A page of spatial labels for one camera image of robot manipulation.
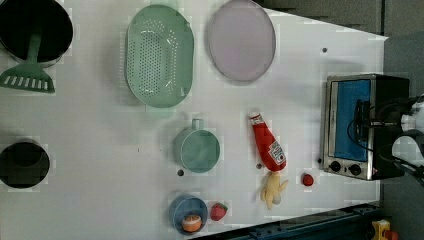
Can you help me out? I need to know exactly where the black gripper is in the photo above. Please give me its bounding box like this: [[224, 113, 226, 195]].
[[368, 97, 417, 130]]

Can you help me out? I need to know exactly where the blue glass oven door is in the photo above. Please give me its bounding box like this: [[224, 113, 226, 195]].
[[329, 80, 371, 162]]

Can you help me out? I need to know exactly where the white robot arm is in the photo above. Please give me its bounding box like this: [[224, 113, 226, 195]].
[[375, 95, 423, 186]]

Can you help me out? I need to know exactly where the black toaster oven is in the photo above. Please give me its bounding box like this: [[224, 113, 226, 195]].
[[322, 74, 409, 181]]

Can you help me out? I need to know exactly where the small red tomato toy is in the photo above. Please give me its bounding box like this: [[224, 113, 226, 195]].
[[302, 174, 314, 187]]

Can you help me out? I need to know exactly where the red ketchup bottle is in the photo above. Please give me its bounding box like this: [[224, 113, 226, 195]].
[[249, 112, 286, 172]]

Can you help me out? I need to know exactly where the peeled toy banana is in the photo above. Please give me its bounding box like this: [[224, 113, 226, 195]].
[[260, 172, 288, 210]]

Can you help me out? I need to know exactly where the lilac round plate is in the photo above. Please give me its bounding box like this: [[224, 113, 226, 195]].
[[207, 0, 276, 82]]

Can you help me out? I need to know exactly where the green mug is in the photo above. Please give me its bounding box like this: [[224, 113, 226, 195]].
[[172, 118, 220, 173]]

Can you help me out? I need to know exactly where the red strawberry with leaves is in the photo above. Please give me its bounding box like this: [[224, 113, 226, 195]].
[[210, 202, 228, 221]]

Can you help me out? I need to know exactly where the blue bowl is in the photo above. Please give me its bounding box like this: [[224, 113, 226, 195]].
[[168, 194, 208, 236]]

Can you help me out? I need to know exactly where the orange toy fruit half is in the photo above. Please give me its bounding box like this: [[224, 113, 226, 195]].
[[182, 215, 202, 233]]

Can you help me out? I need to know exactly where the green perforated colander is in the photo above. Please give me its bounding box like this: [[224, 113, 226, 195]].
[[125, 4, 194, 108]]

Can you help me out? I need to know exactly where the green slotted spatula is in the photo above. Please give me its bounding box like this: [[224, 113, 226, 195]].
[[0, 33, 55, 93]]

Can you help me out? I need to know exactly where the small black cup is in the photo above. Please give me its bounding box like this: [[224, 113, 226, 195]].
[[0, 142, 50, 189]]

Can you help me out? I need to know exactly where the black pot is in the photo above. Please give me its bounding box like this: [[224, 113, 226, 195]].
[[0, 0, 73, 67]]

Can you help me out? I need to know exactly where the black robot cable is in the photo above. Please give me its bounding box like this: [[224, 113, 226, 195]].
[[346, 114, 424, 174]]

